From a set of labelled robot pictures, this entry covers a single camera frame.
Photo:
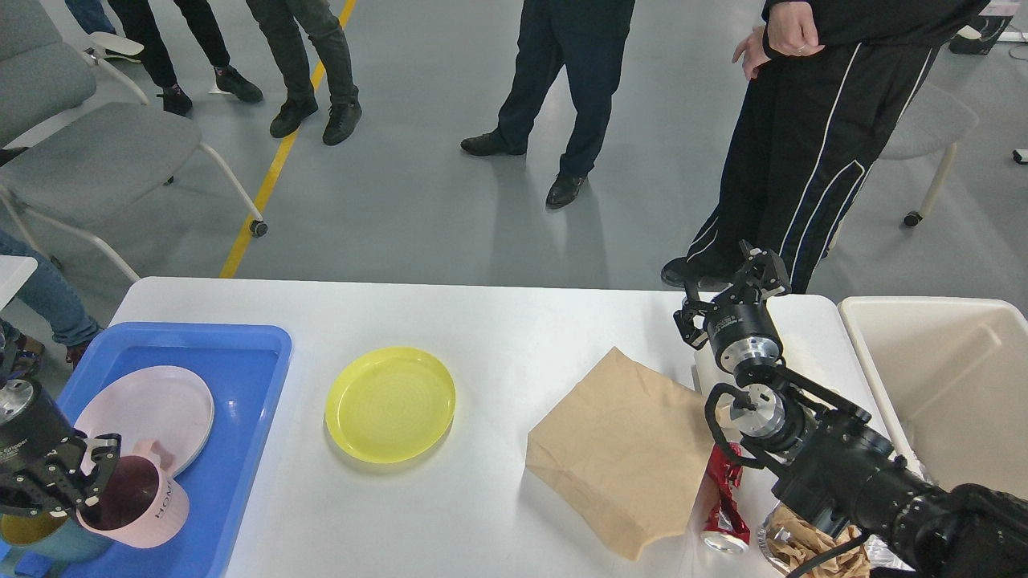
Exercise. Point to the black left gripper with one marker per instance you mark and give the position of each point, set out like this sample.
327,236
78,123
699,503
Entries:
47,467

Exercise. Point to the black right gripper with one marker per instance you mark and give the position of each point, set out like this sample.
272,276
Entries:
735,325

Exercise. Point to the pink mug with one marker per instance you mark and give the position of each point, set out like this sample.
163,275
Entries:
142,505

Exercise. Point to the yellow plastic plate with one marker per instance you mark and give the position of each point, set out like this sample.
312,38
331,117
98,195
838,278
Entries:
390,405

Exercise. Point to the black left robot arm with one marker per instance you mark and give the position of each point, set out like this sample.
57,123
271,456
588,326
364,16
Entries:
6,353

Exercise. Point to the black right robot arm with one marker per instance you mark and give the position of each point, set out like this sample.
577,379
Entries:
832,468

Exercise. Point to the teal mug yellow inside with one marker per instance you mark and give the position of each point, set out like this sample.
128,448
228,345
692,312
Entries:
60,539

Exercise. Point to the white paper cup left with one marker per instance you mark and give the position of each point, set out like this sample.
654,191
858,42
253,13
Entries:
708,374

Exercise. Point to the pink plate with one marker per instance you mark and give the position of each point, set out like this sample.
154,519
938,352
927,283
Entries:
170,404

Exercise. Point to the brown paper bag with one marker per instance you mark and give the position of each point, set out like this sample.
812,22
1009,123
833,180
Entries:
627,449

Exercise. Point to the person in blue jeans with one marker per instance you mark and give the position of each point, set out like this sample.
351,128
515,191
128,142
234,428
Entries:
49,294

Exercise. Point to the blue plastic tray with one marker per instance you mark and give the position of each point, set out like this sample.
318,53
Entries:
244,367

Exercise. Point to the crushed red can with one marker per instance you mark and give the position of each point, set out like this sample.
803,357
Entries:
724,529

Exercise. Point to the person in striped black pants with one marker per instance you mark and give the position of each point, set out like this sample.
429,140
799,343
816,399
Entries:
827,83

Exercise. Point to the beige plastic bin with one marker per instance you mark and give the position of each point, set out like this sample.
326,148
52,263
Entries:
950,380

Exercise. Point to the foil tray with paper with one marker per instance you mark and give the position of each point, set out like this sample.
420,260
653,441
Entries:
787,541

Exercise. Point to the grey chair right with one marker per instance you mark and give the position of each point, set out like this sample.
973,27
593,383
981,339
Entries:
934,120

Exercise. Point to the grey chair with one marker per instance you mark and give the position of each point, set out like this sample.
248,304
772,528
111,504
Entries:
99,164
934,120

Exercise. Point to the grey chair left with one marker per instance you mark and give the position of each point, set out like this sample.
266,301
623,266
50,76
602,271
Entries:
99,164

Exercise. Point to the person in grey trousers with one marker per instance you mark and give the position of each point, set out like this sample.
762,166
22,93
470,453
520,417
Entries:
282,23

